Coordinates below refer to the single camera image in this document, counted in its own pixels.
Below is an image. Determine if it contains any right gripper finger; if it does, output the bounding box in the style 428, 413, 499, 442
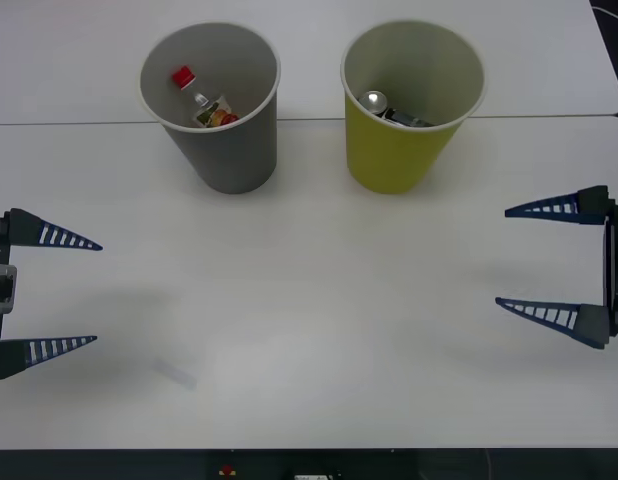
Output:
494, 297, 613, 350
504, 185, 610, 224

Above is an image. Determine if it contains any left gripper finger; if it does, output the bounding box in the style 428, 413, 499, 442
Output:
0, 335, 98, 381
7, 208, 104, 251

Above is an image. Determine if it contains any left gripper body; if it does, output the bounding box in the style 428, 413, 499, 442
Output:
0, 212, 13, 371

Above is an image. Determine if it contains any clear plastic bottle red cap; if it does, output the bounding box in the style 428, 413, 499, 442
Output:
171, 65, 240, 129

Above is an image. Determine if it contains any yellow-green plastic waste bin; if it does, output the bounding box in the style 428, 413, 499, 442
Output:
339, 18, 487, 195

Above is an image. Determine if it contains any grey plastic waste bin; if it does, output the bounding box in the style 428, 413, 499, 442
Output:
138, 20, 282, 195

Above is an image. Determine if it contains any black can silver end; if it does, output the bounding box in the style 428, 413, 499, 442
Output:
357, 89, 436, 129

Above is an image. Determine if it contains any black robot torso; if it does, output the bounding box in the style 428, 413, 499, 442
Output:
208, 448, 420, 480

